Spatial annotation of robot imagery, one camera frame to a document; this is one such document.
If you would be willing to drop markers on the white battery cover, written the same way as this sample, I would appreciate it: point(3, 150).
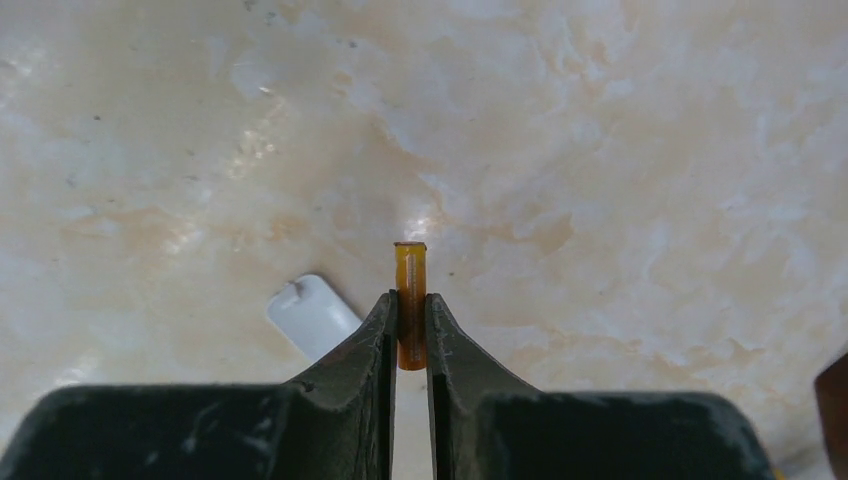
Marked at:
point(310, 313)

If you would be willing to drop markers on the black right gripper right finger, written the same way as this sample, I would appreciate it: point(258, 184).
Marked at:
point(487, 423)

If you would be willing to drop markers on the orange AAA battery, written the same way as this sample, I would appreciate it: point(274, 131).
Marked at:
point(411, 287)

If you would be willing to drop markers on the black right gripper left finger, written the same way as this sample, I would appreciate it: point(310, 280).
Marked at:
point(334, 420)

